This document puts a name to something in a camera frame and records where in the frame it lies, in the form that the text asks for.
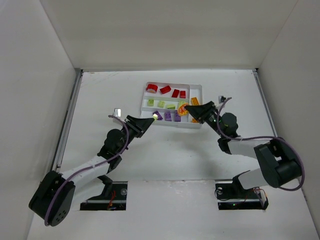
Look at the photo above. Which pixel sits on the light green square lego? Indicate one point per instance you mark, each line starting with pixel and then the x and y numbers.
pixel 161 104

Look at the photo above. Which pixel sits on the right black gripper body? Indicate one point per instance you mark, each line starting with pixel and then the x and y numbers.
pixel 208 114

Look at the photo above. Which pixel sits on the white divided tray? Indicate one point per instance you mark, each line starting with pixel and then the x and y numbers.
pixel 166 100

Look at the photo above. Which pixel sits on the dark red lego brick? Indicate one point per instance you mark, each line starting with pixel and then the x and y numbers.
pixel 165 89

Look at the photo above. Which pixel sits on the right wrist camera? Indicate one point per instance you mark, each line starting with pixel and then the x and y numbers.
pixel 221 99

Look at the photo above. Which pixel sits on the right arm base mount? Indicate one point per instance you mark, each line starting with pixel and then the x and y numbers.
pixel 231 195

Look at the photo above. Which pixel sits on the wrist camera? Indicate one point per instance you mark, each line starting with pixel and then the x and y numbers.
pixel 221 99
pixel 117 112

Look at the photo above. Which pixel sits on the purple tan lego piece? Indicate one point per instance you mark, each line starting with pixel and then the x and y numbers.
pixel 168 116

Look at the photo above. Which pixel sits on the orange patterned lego piece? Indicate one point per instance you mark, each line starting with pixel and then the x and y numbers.
pixel 182 111

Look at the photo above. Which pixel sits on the small red lego brick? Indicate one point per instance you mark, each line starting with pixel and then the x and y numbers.
pixel 182 94

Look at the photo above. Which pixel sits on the purple rounded lego piece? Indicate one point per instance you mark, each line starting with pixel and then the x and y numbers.
pixel 177 117

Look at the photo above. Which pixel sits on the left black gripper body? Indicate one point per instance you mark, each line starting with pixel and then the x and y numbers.
pixel 135 126

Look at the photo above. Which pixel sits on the light green curved lego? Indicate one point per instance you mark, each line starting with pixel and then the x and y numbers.
pixel 150 103
pixel 155 116

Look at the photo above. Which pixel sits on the purple patterned lego brick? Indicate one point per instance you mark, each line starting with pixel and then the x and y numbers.
pixel 160 118

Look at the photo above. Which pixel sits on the yellow lego brick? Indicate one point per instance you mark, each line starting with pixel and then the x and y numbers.
pixel 194 101

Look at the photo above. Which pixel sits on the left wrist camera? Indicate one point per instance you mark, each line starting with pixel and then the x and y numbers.
pixel 117 112

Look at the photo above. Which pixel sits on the light green wedge lego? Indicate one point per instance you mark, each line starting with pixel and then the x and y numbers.
pixel 171 106

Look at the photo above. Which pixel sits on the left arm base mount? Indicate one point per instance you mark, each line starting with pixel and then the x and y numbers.
pixel 113 196

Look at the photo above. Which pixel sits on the red rounded lego brick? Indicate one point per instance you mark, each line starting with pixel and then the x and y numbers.
pixel 152 88

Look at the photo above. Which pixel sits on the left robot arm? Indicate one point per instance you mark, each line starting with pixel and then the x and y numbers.
pixel 58 190

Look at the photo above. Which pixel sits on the light green lego piece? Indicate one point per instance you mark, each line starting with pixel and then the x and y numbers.
pixel 181 103

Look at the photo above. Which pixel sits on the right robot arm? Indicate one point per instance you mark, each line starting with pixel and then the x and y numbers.
pixel 279 163

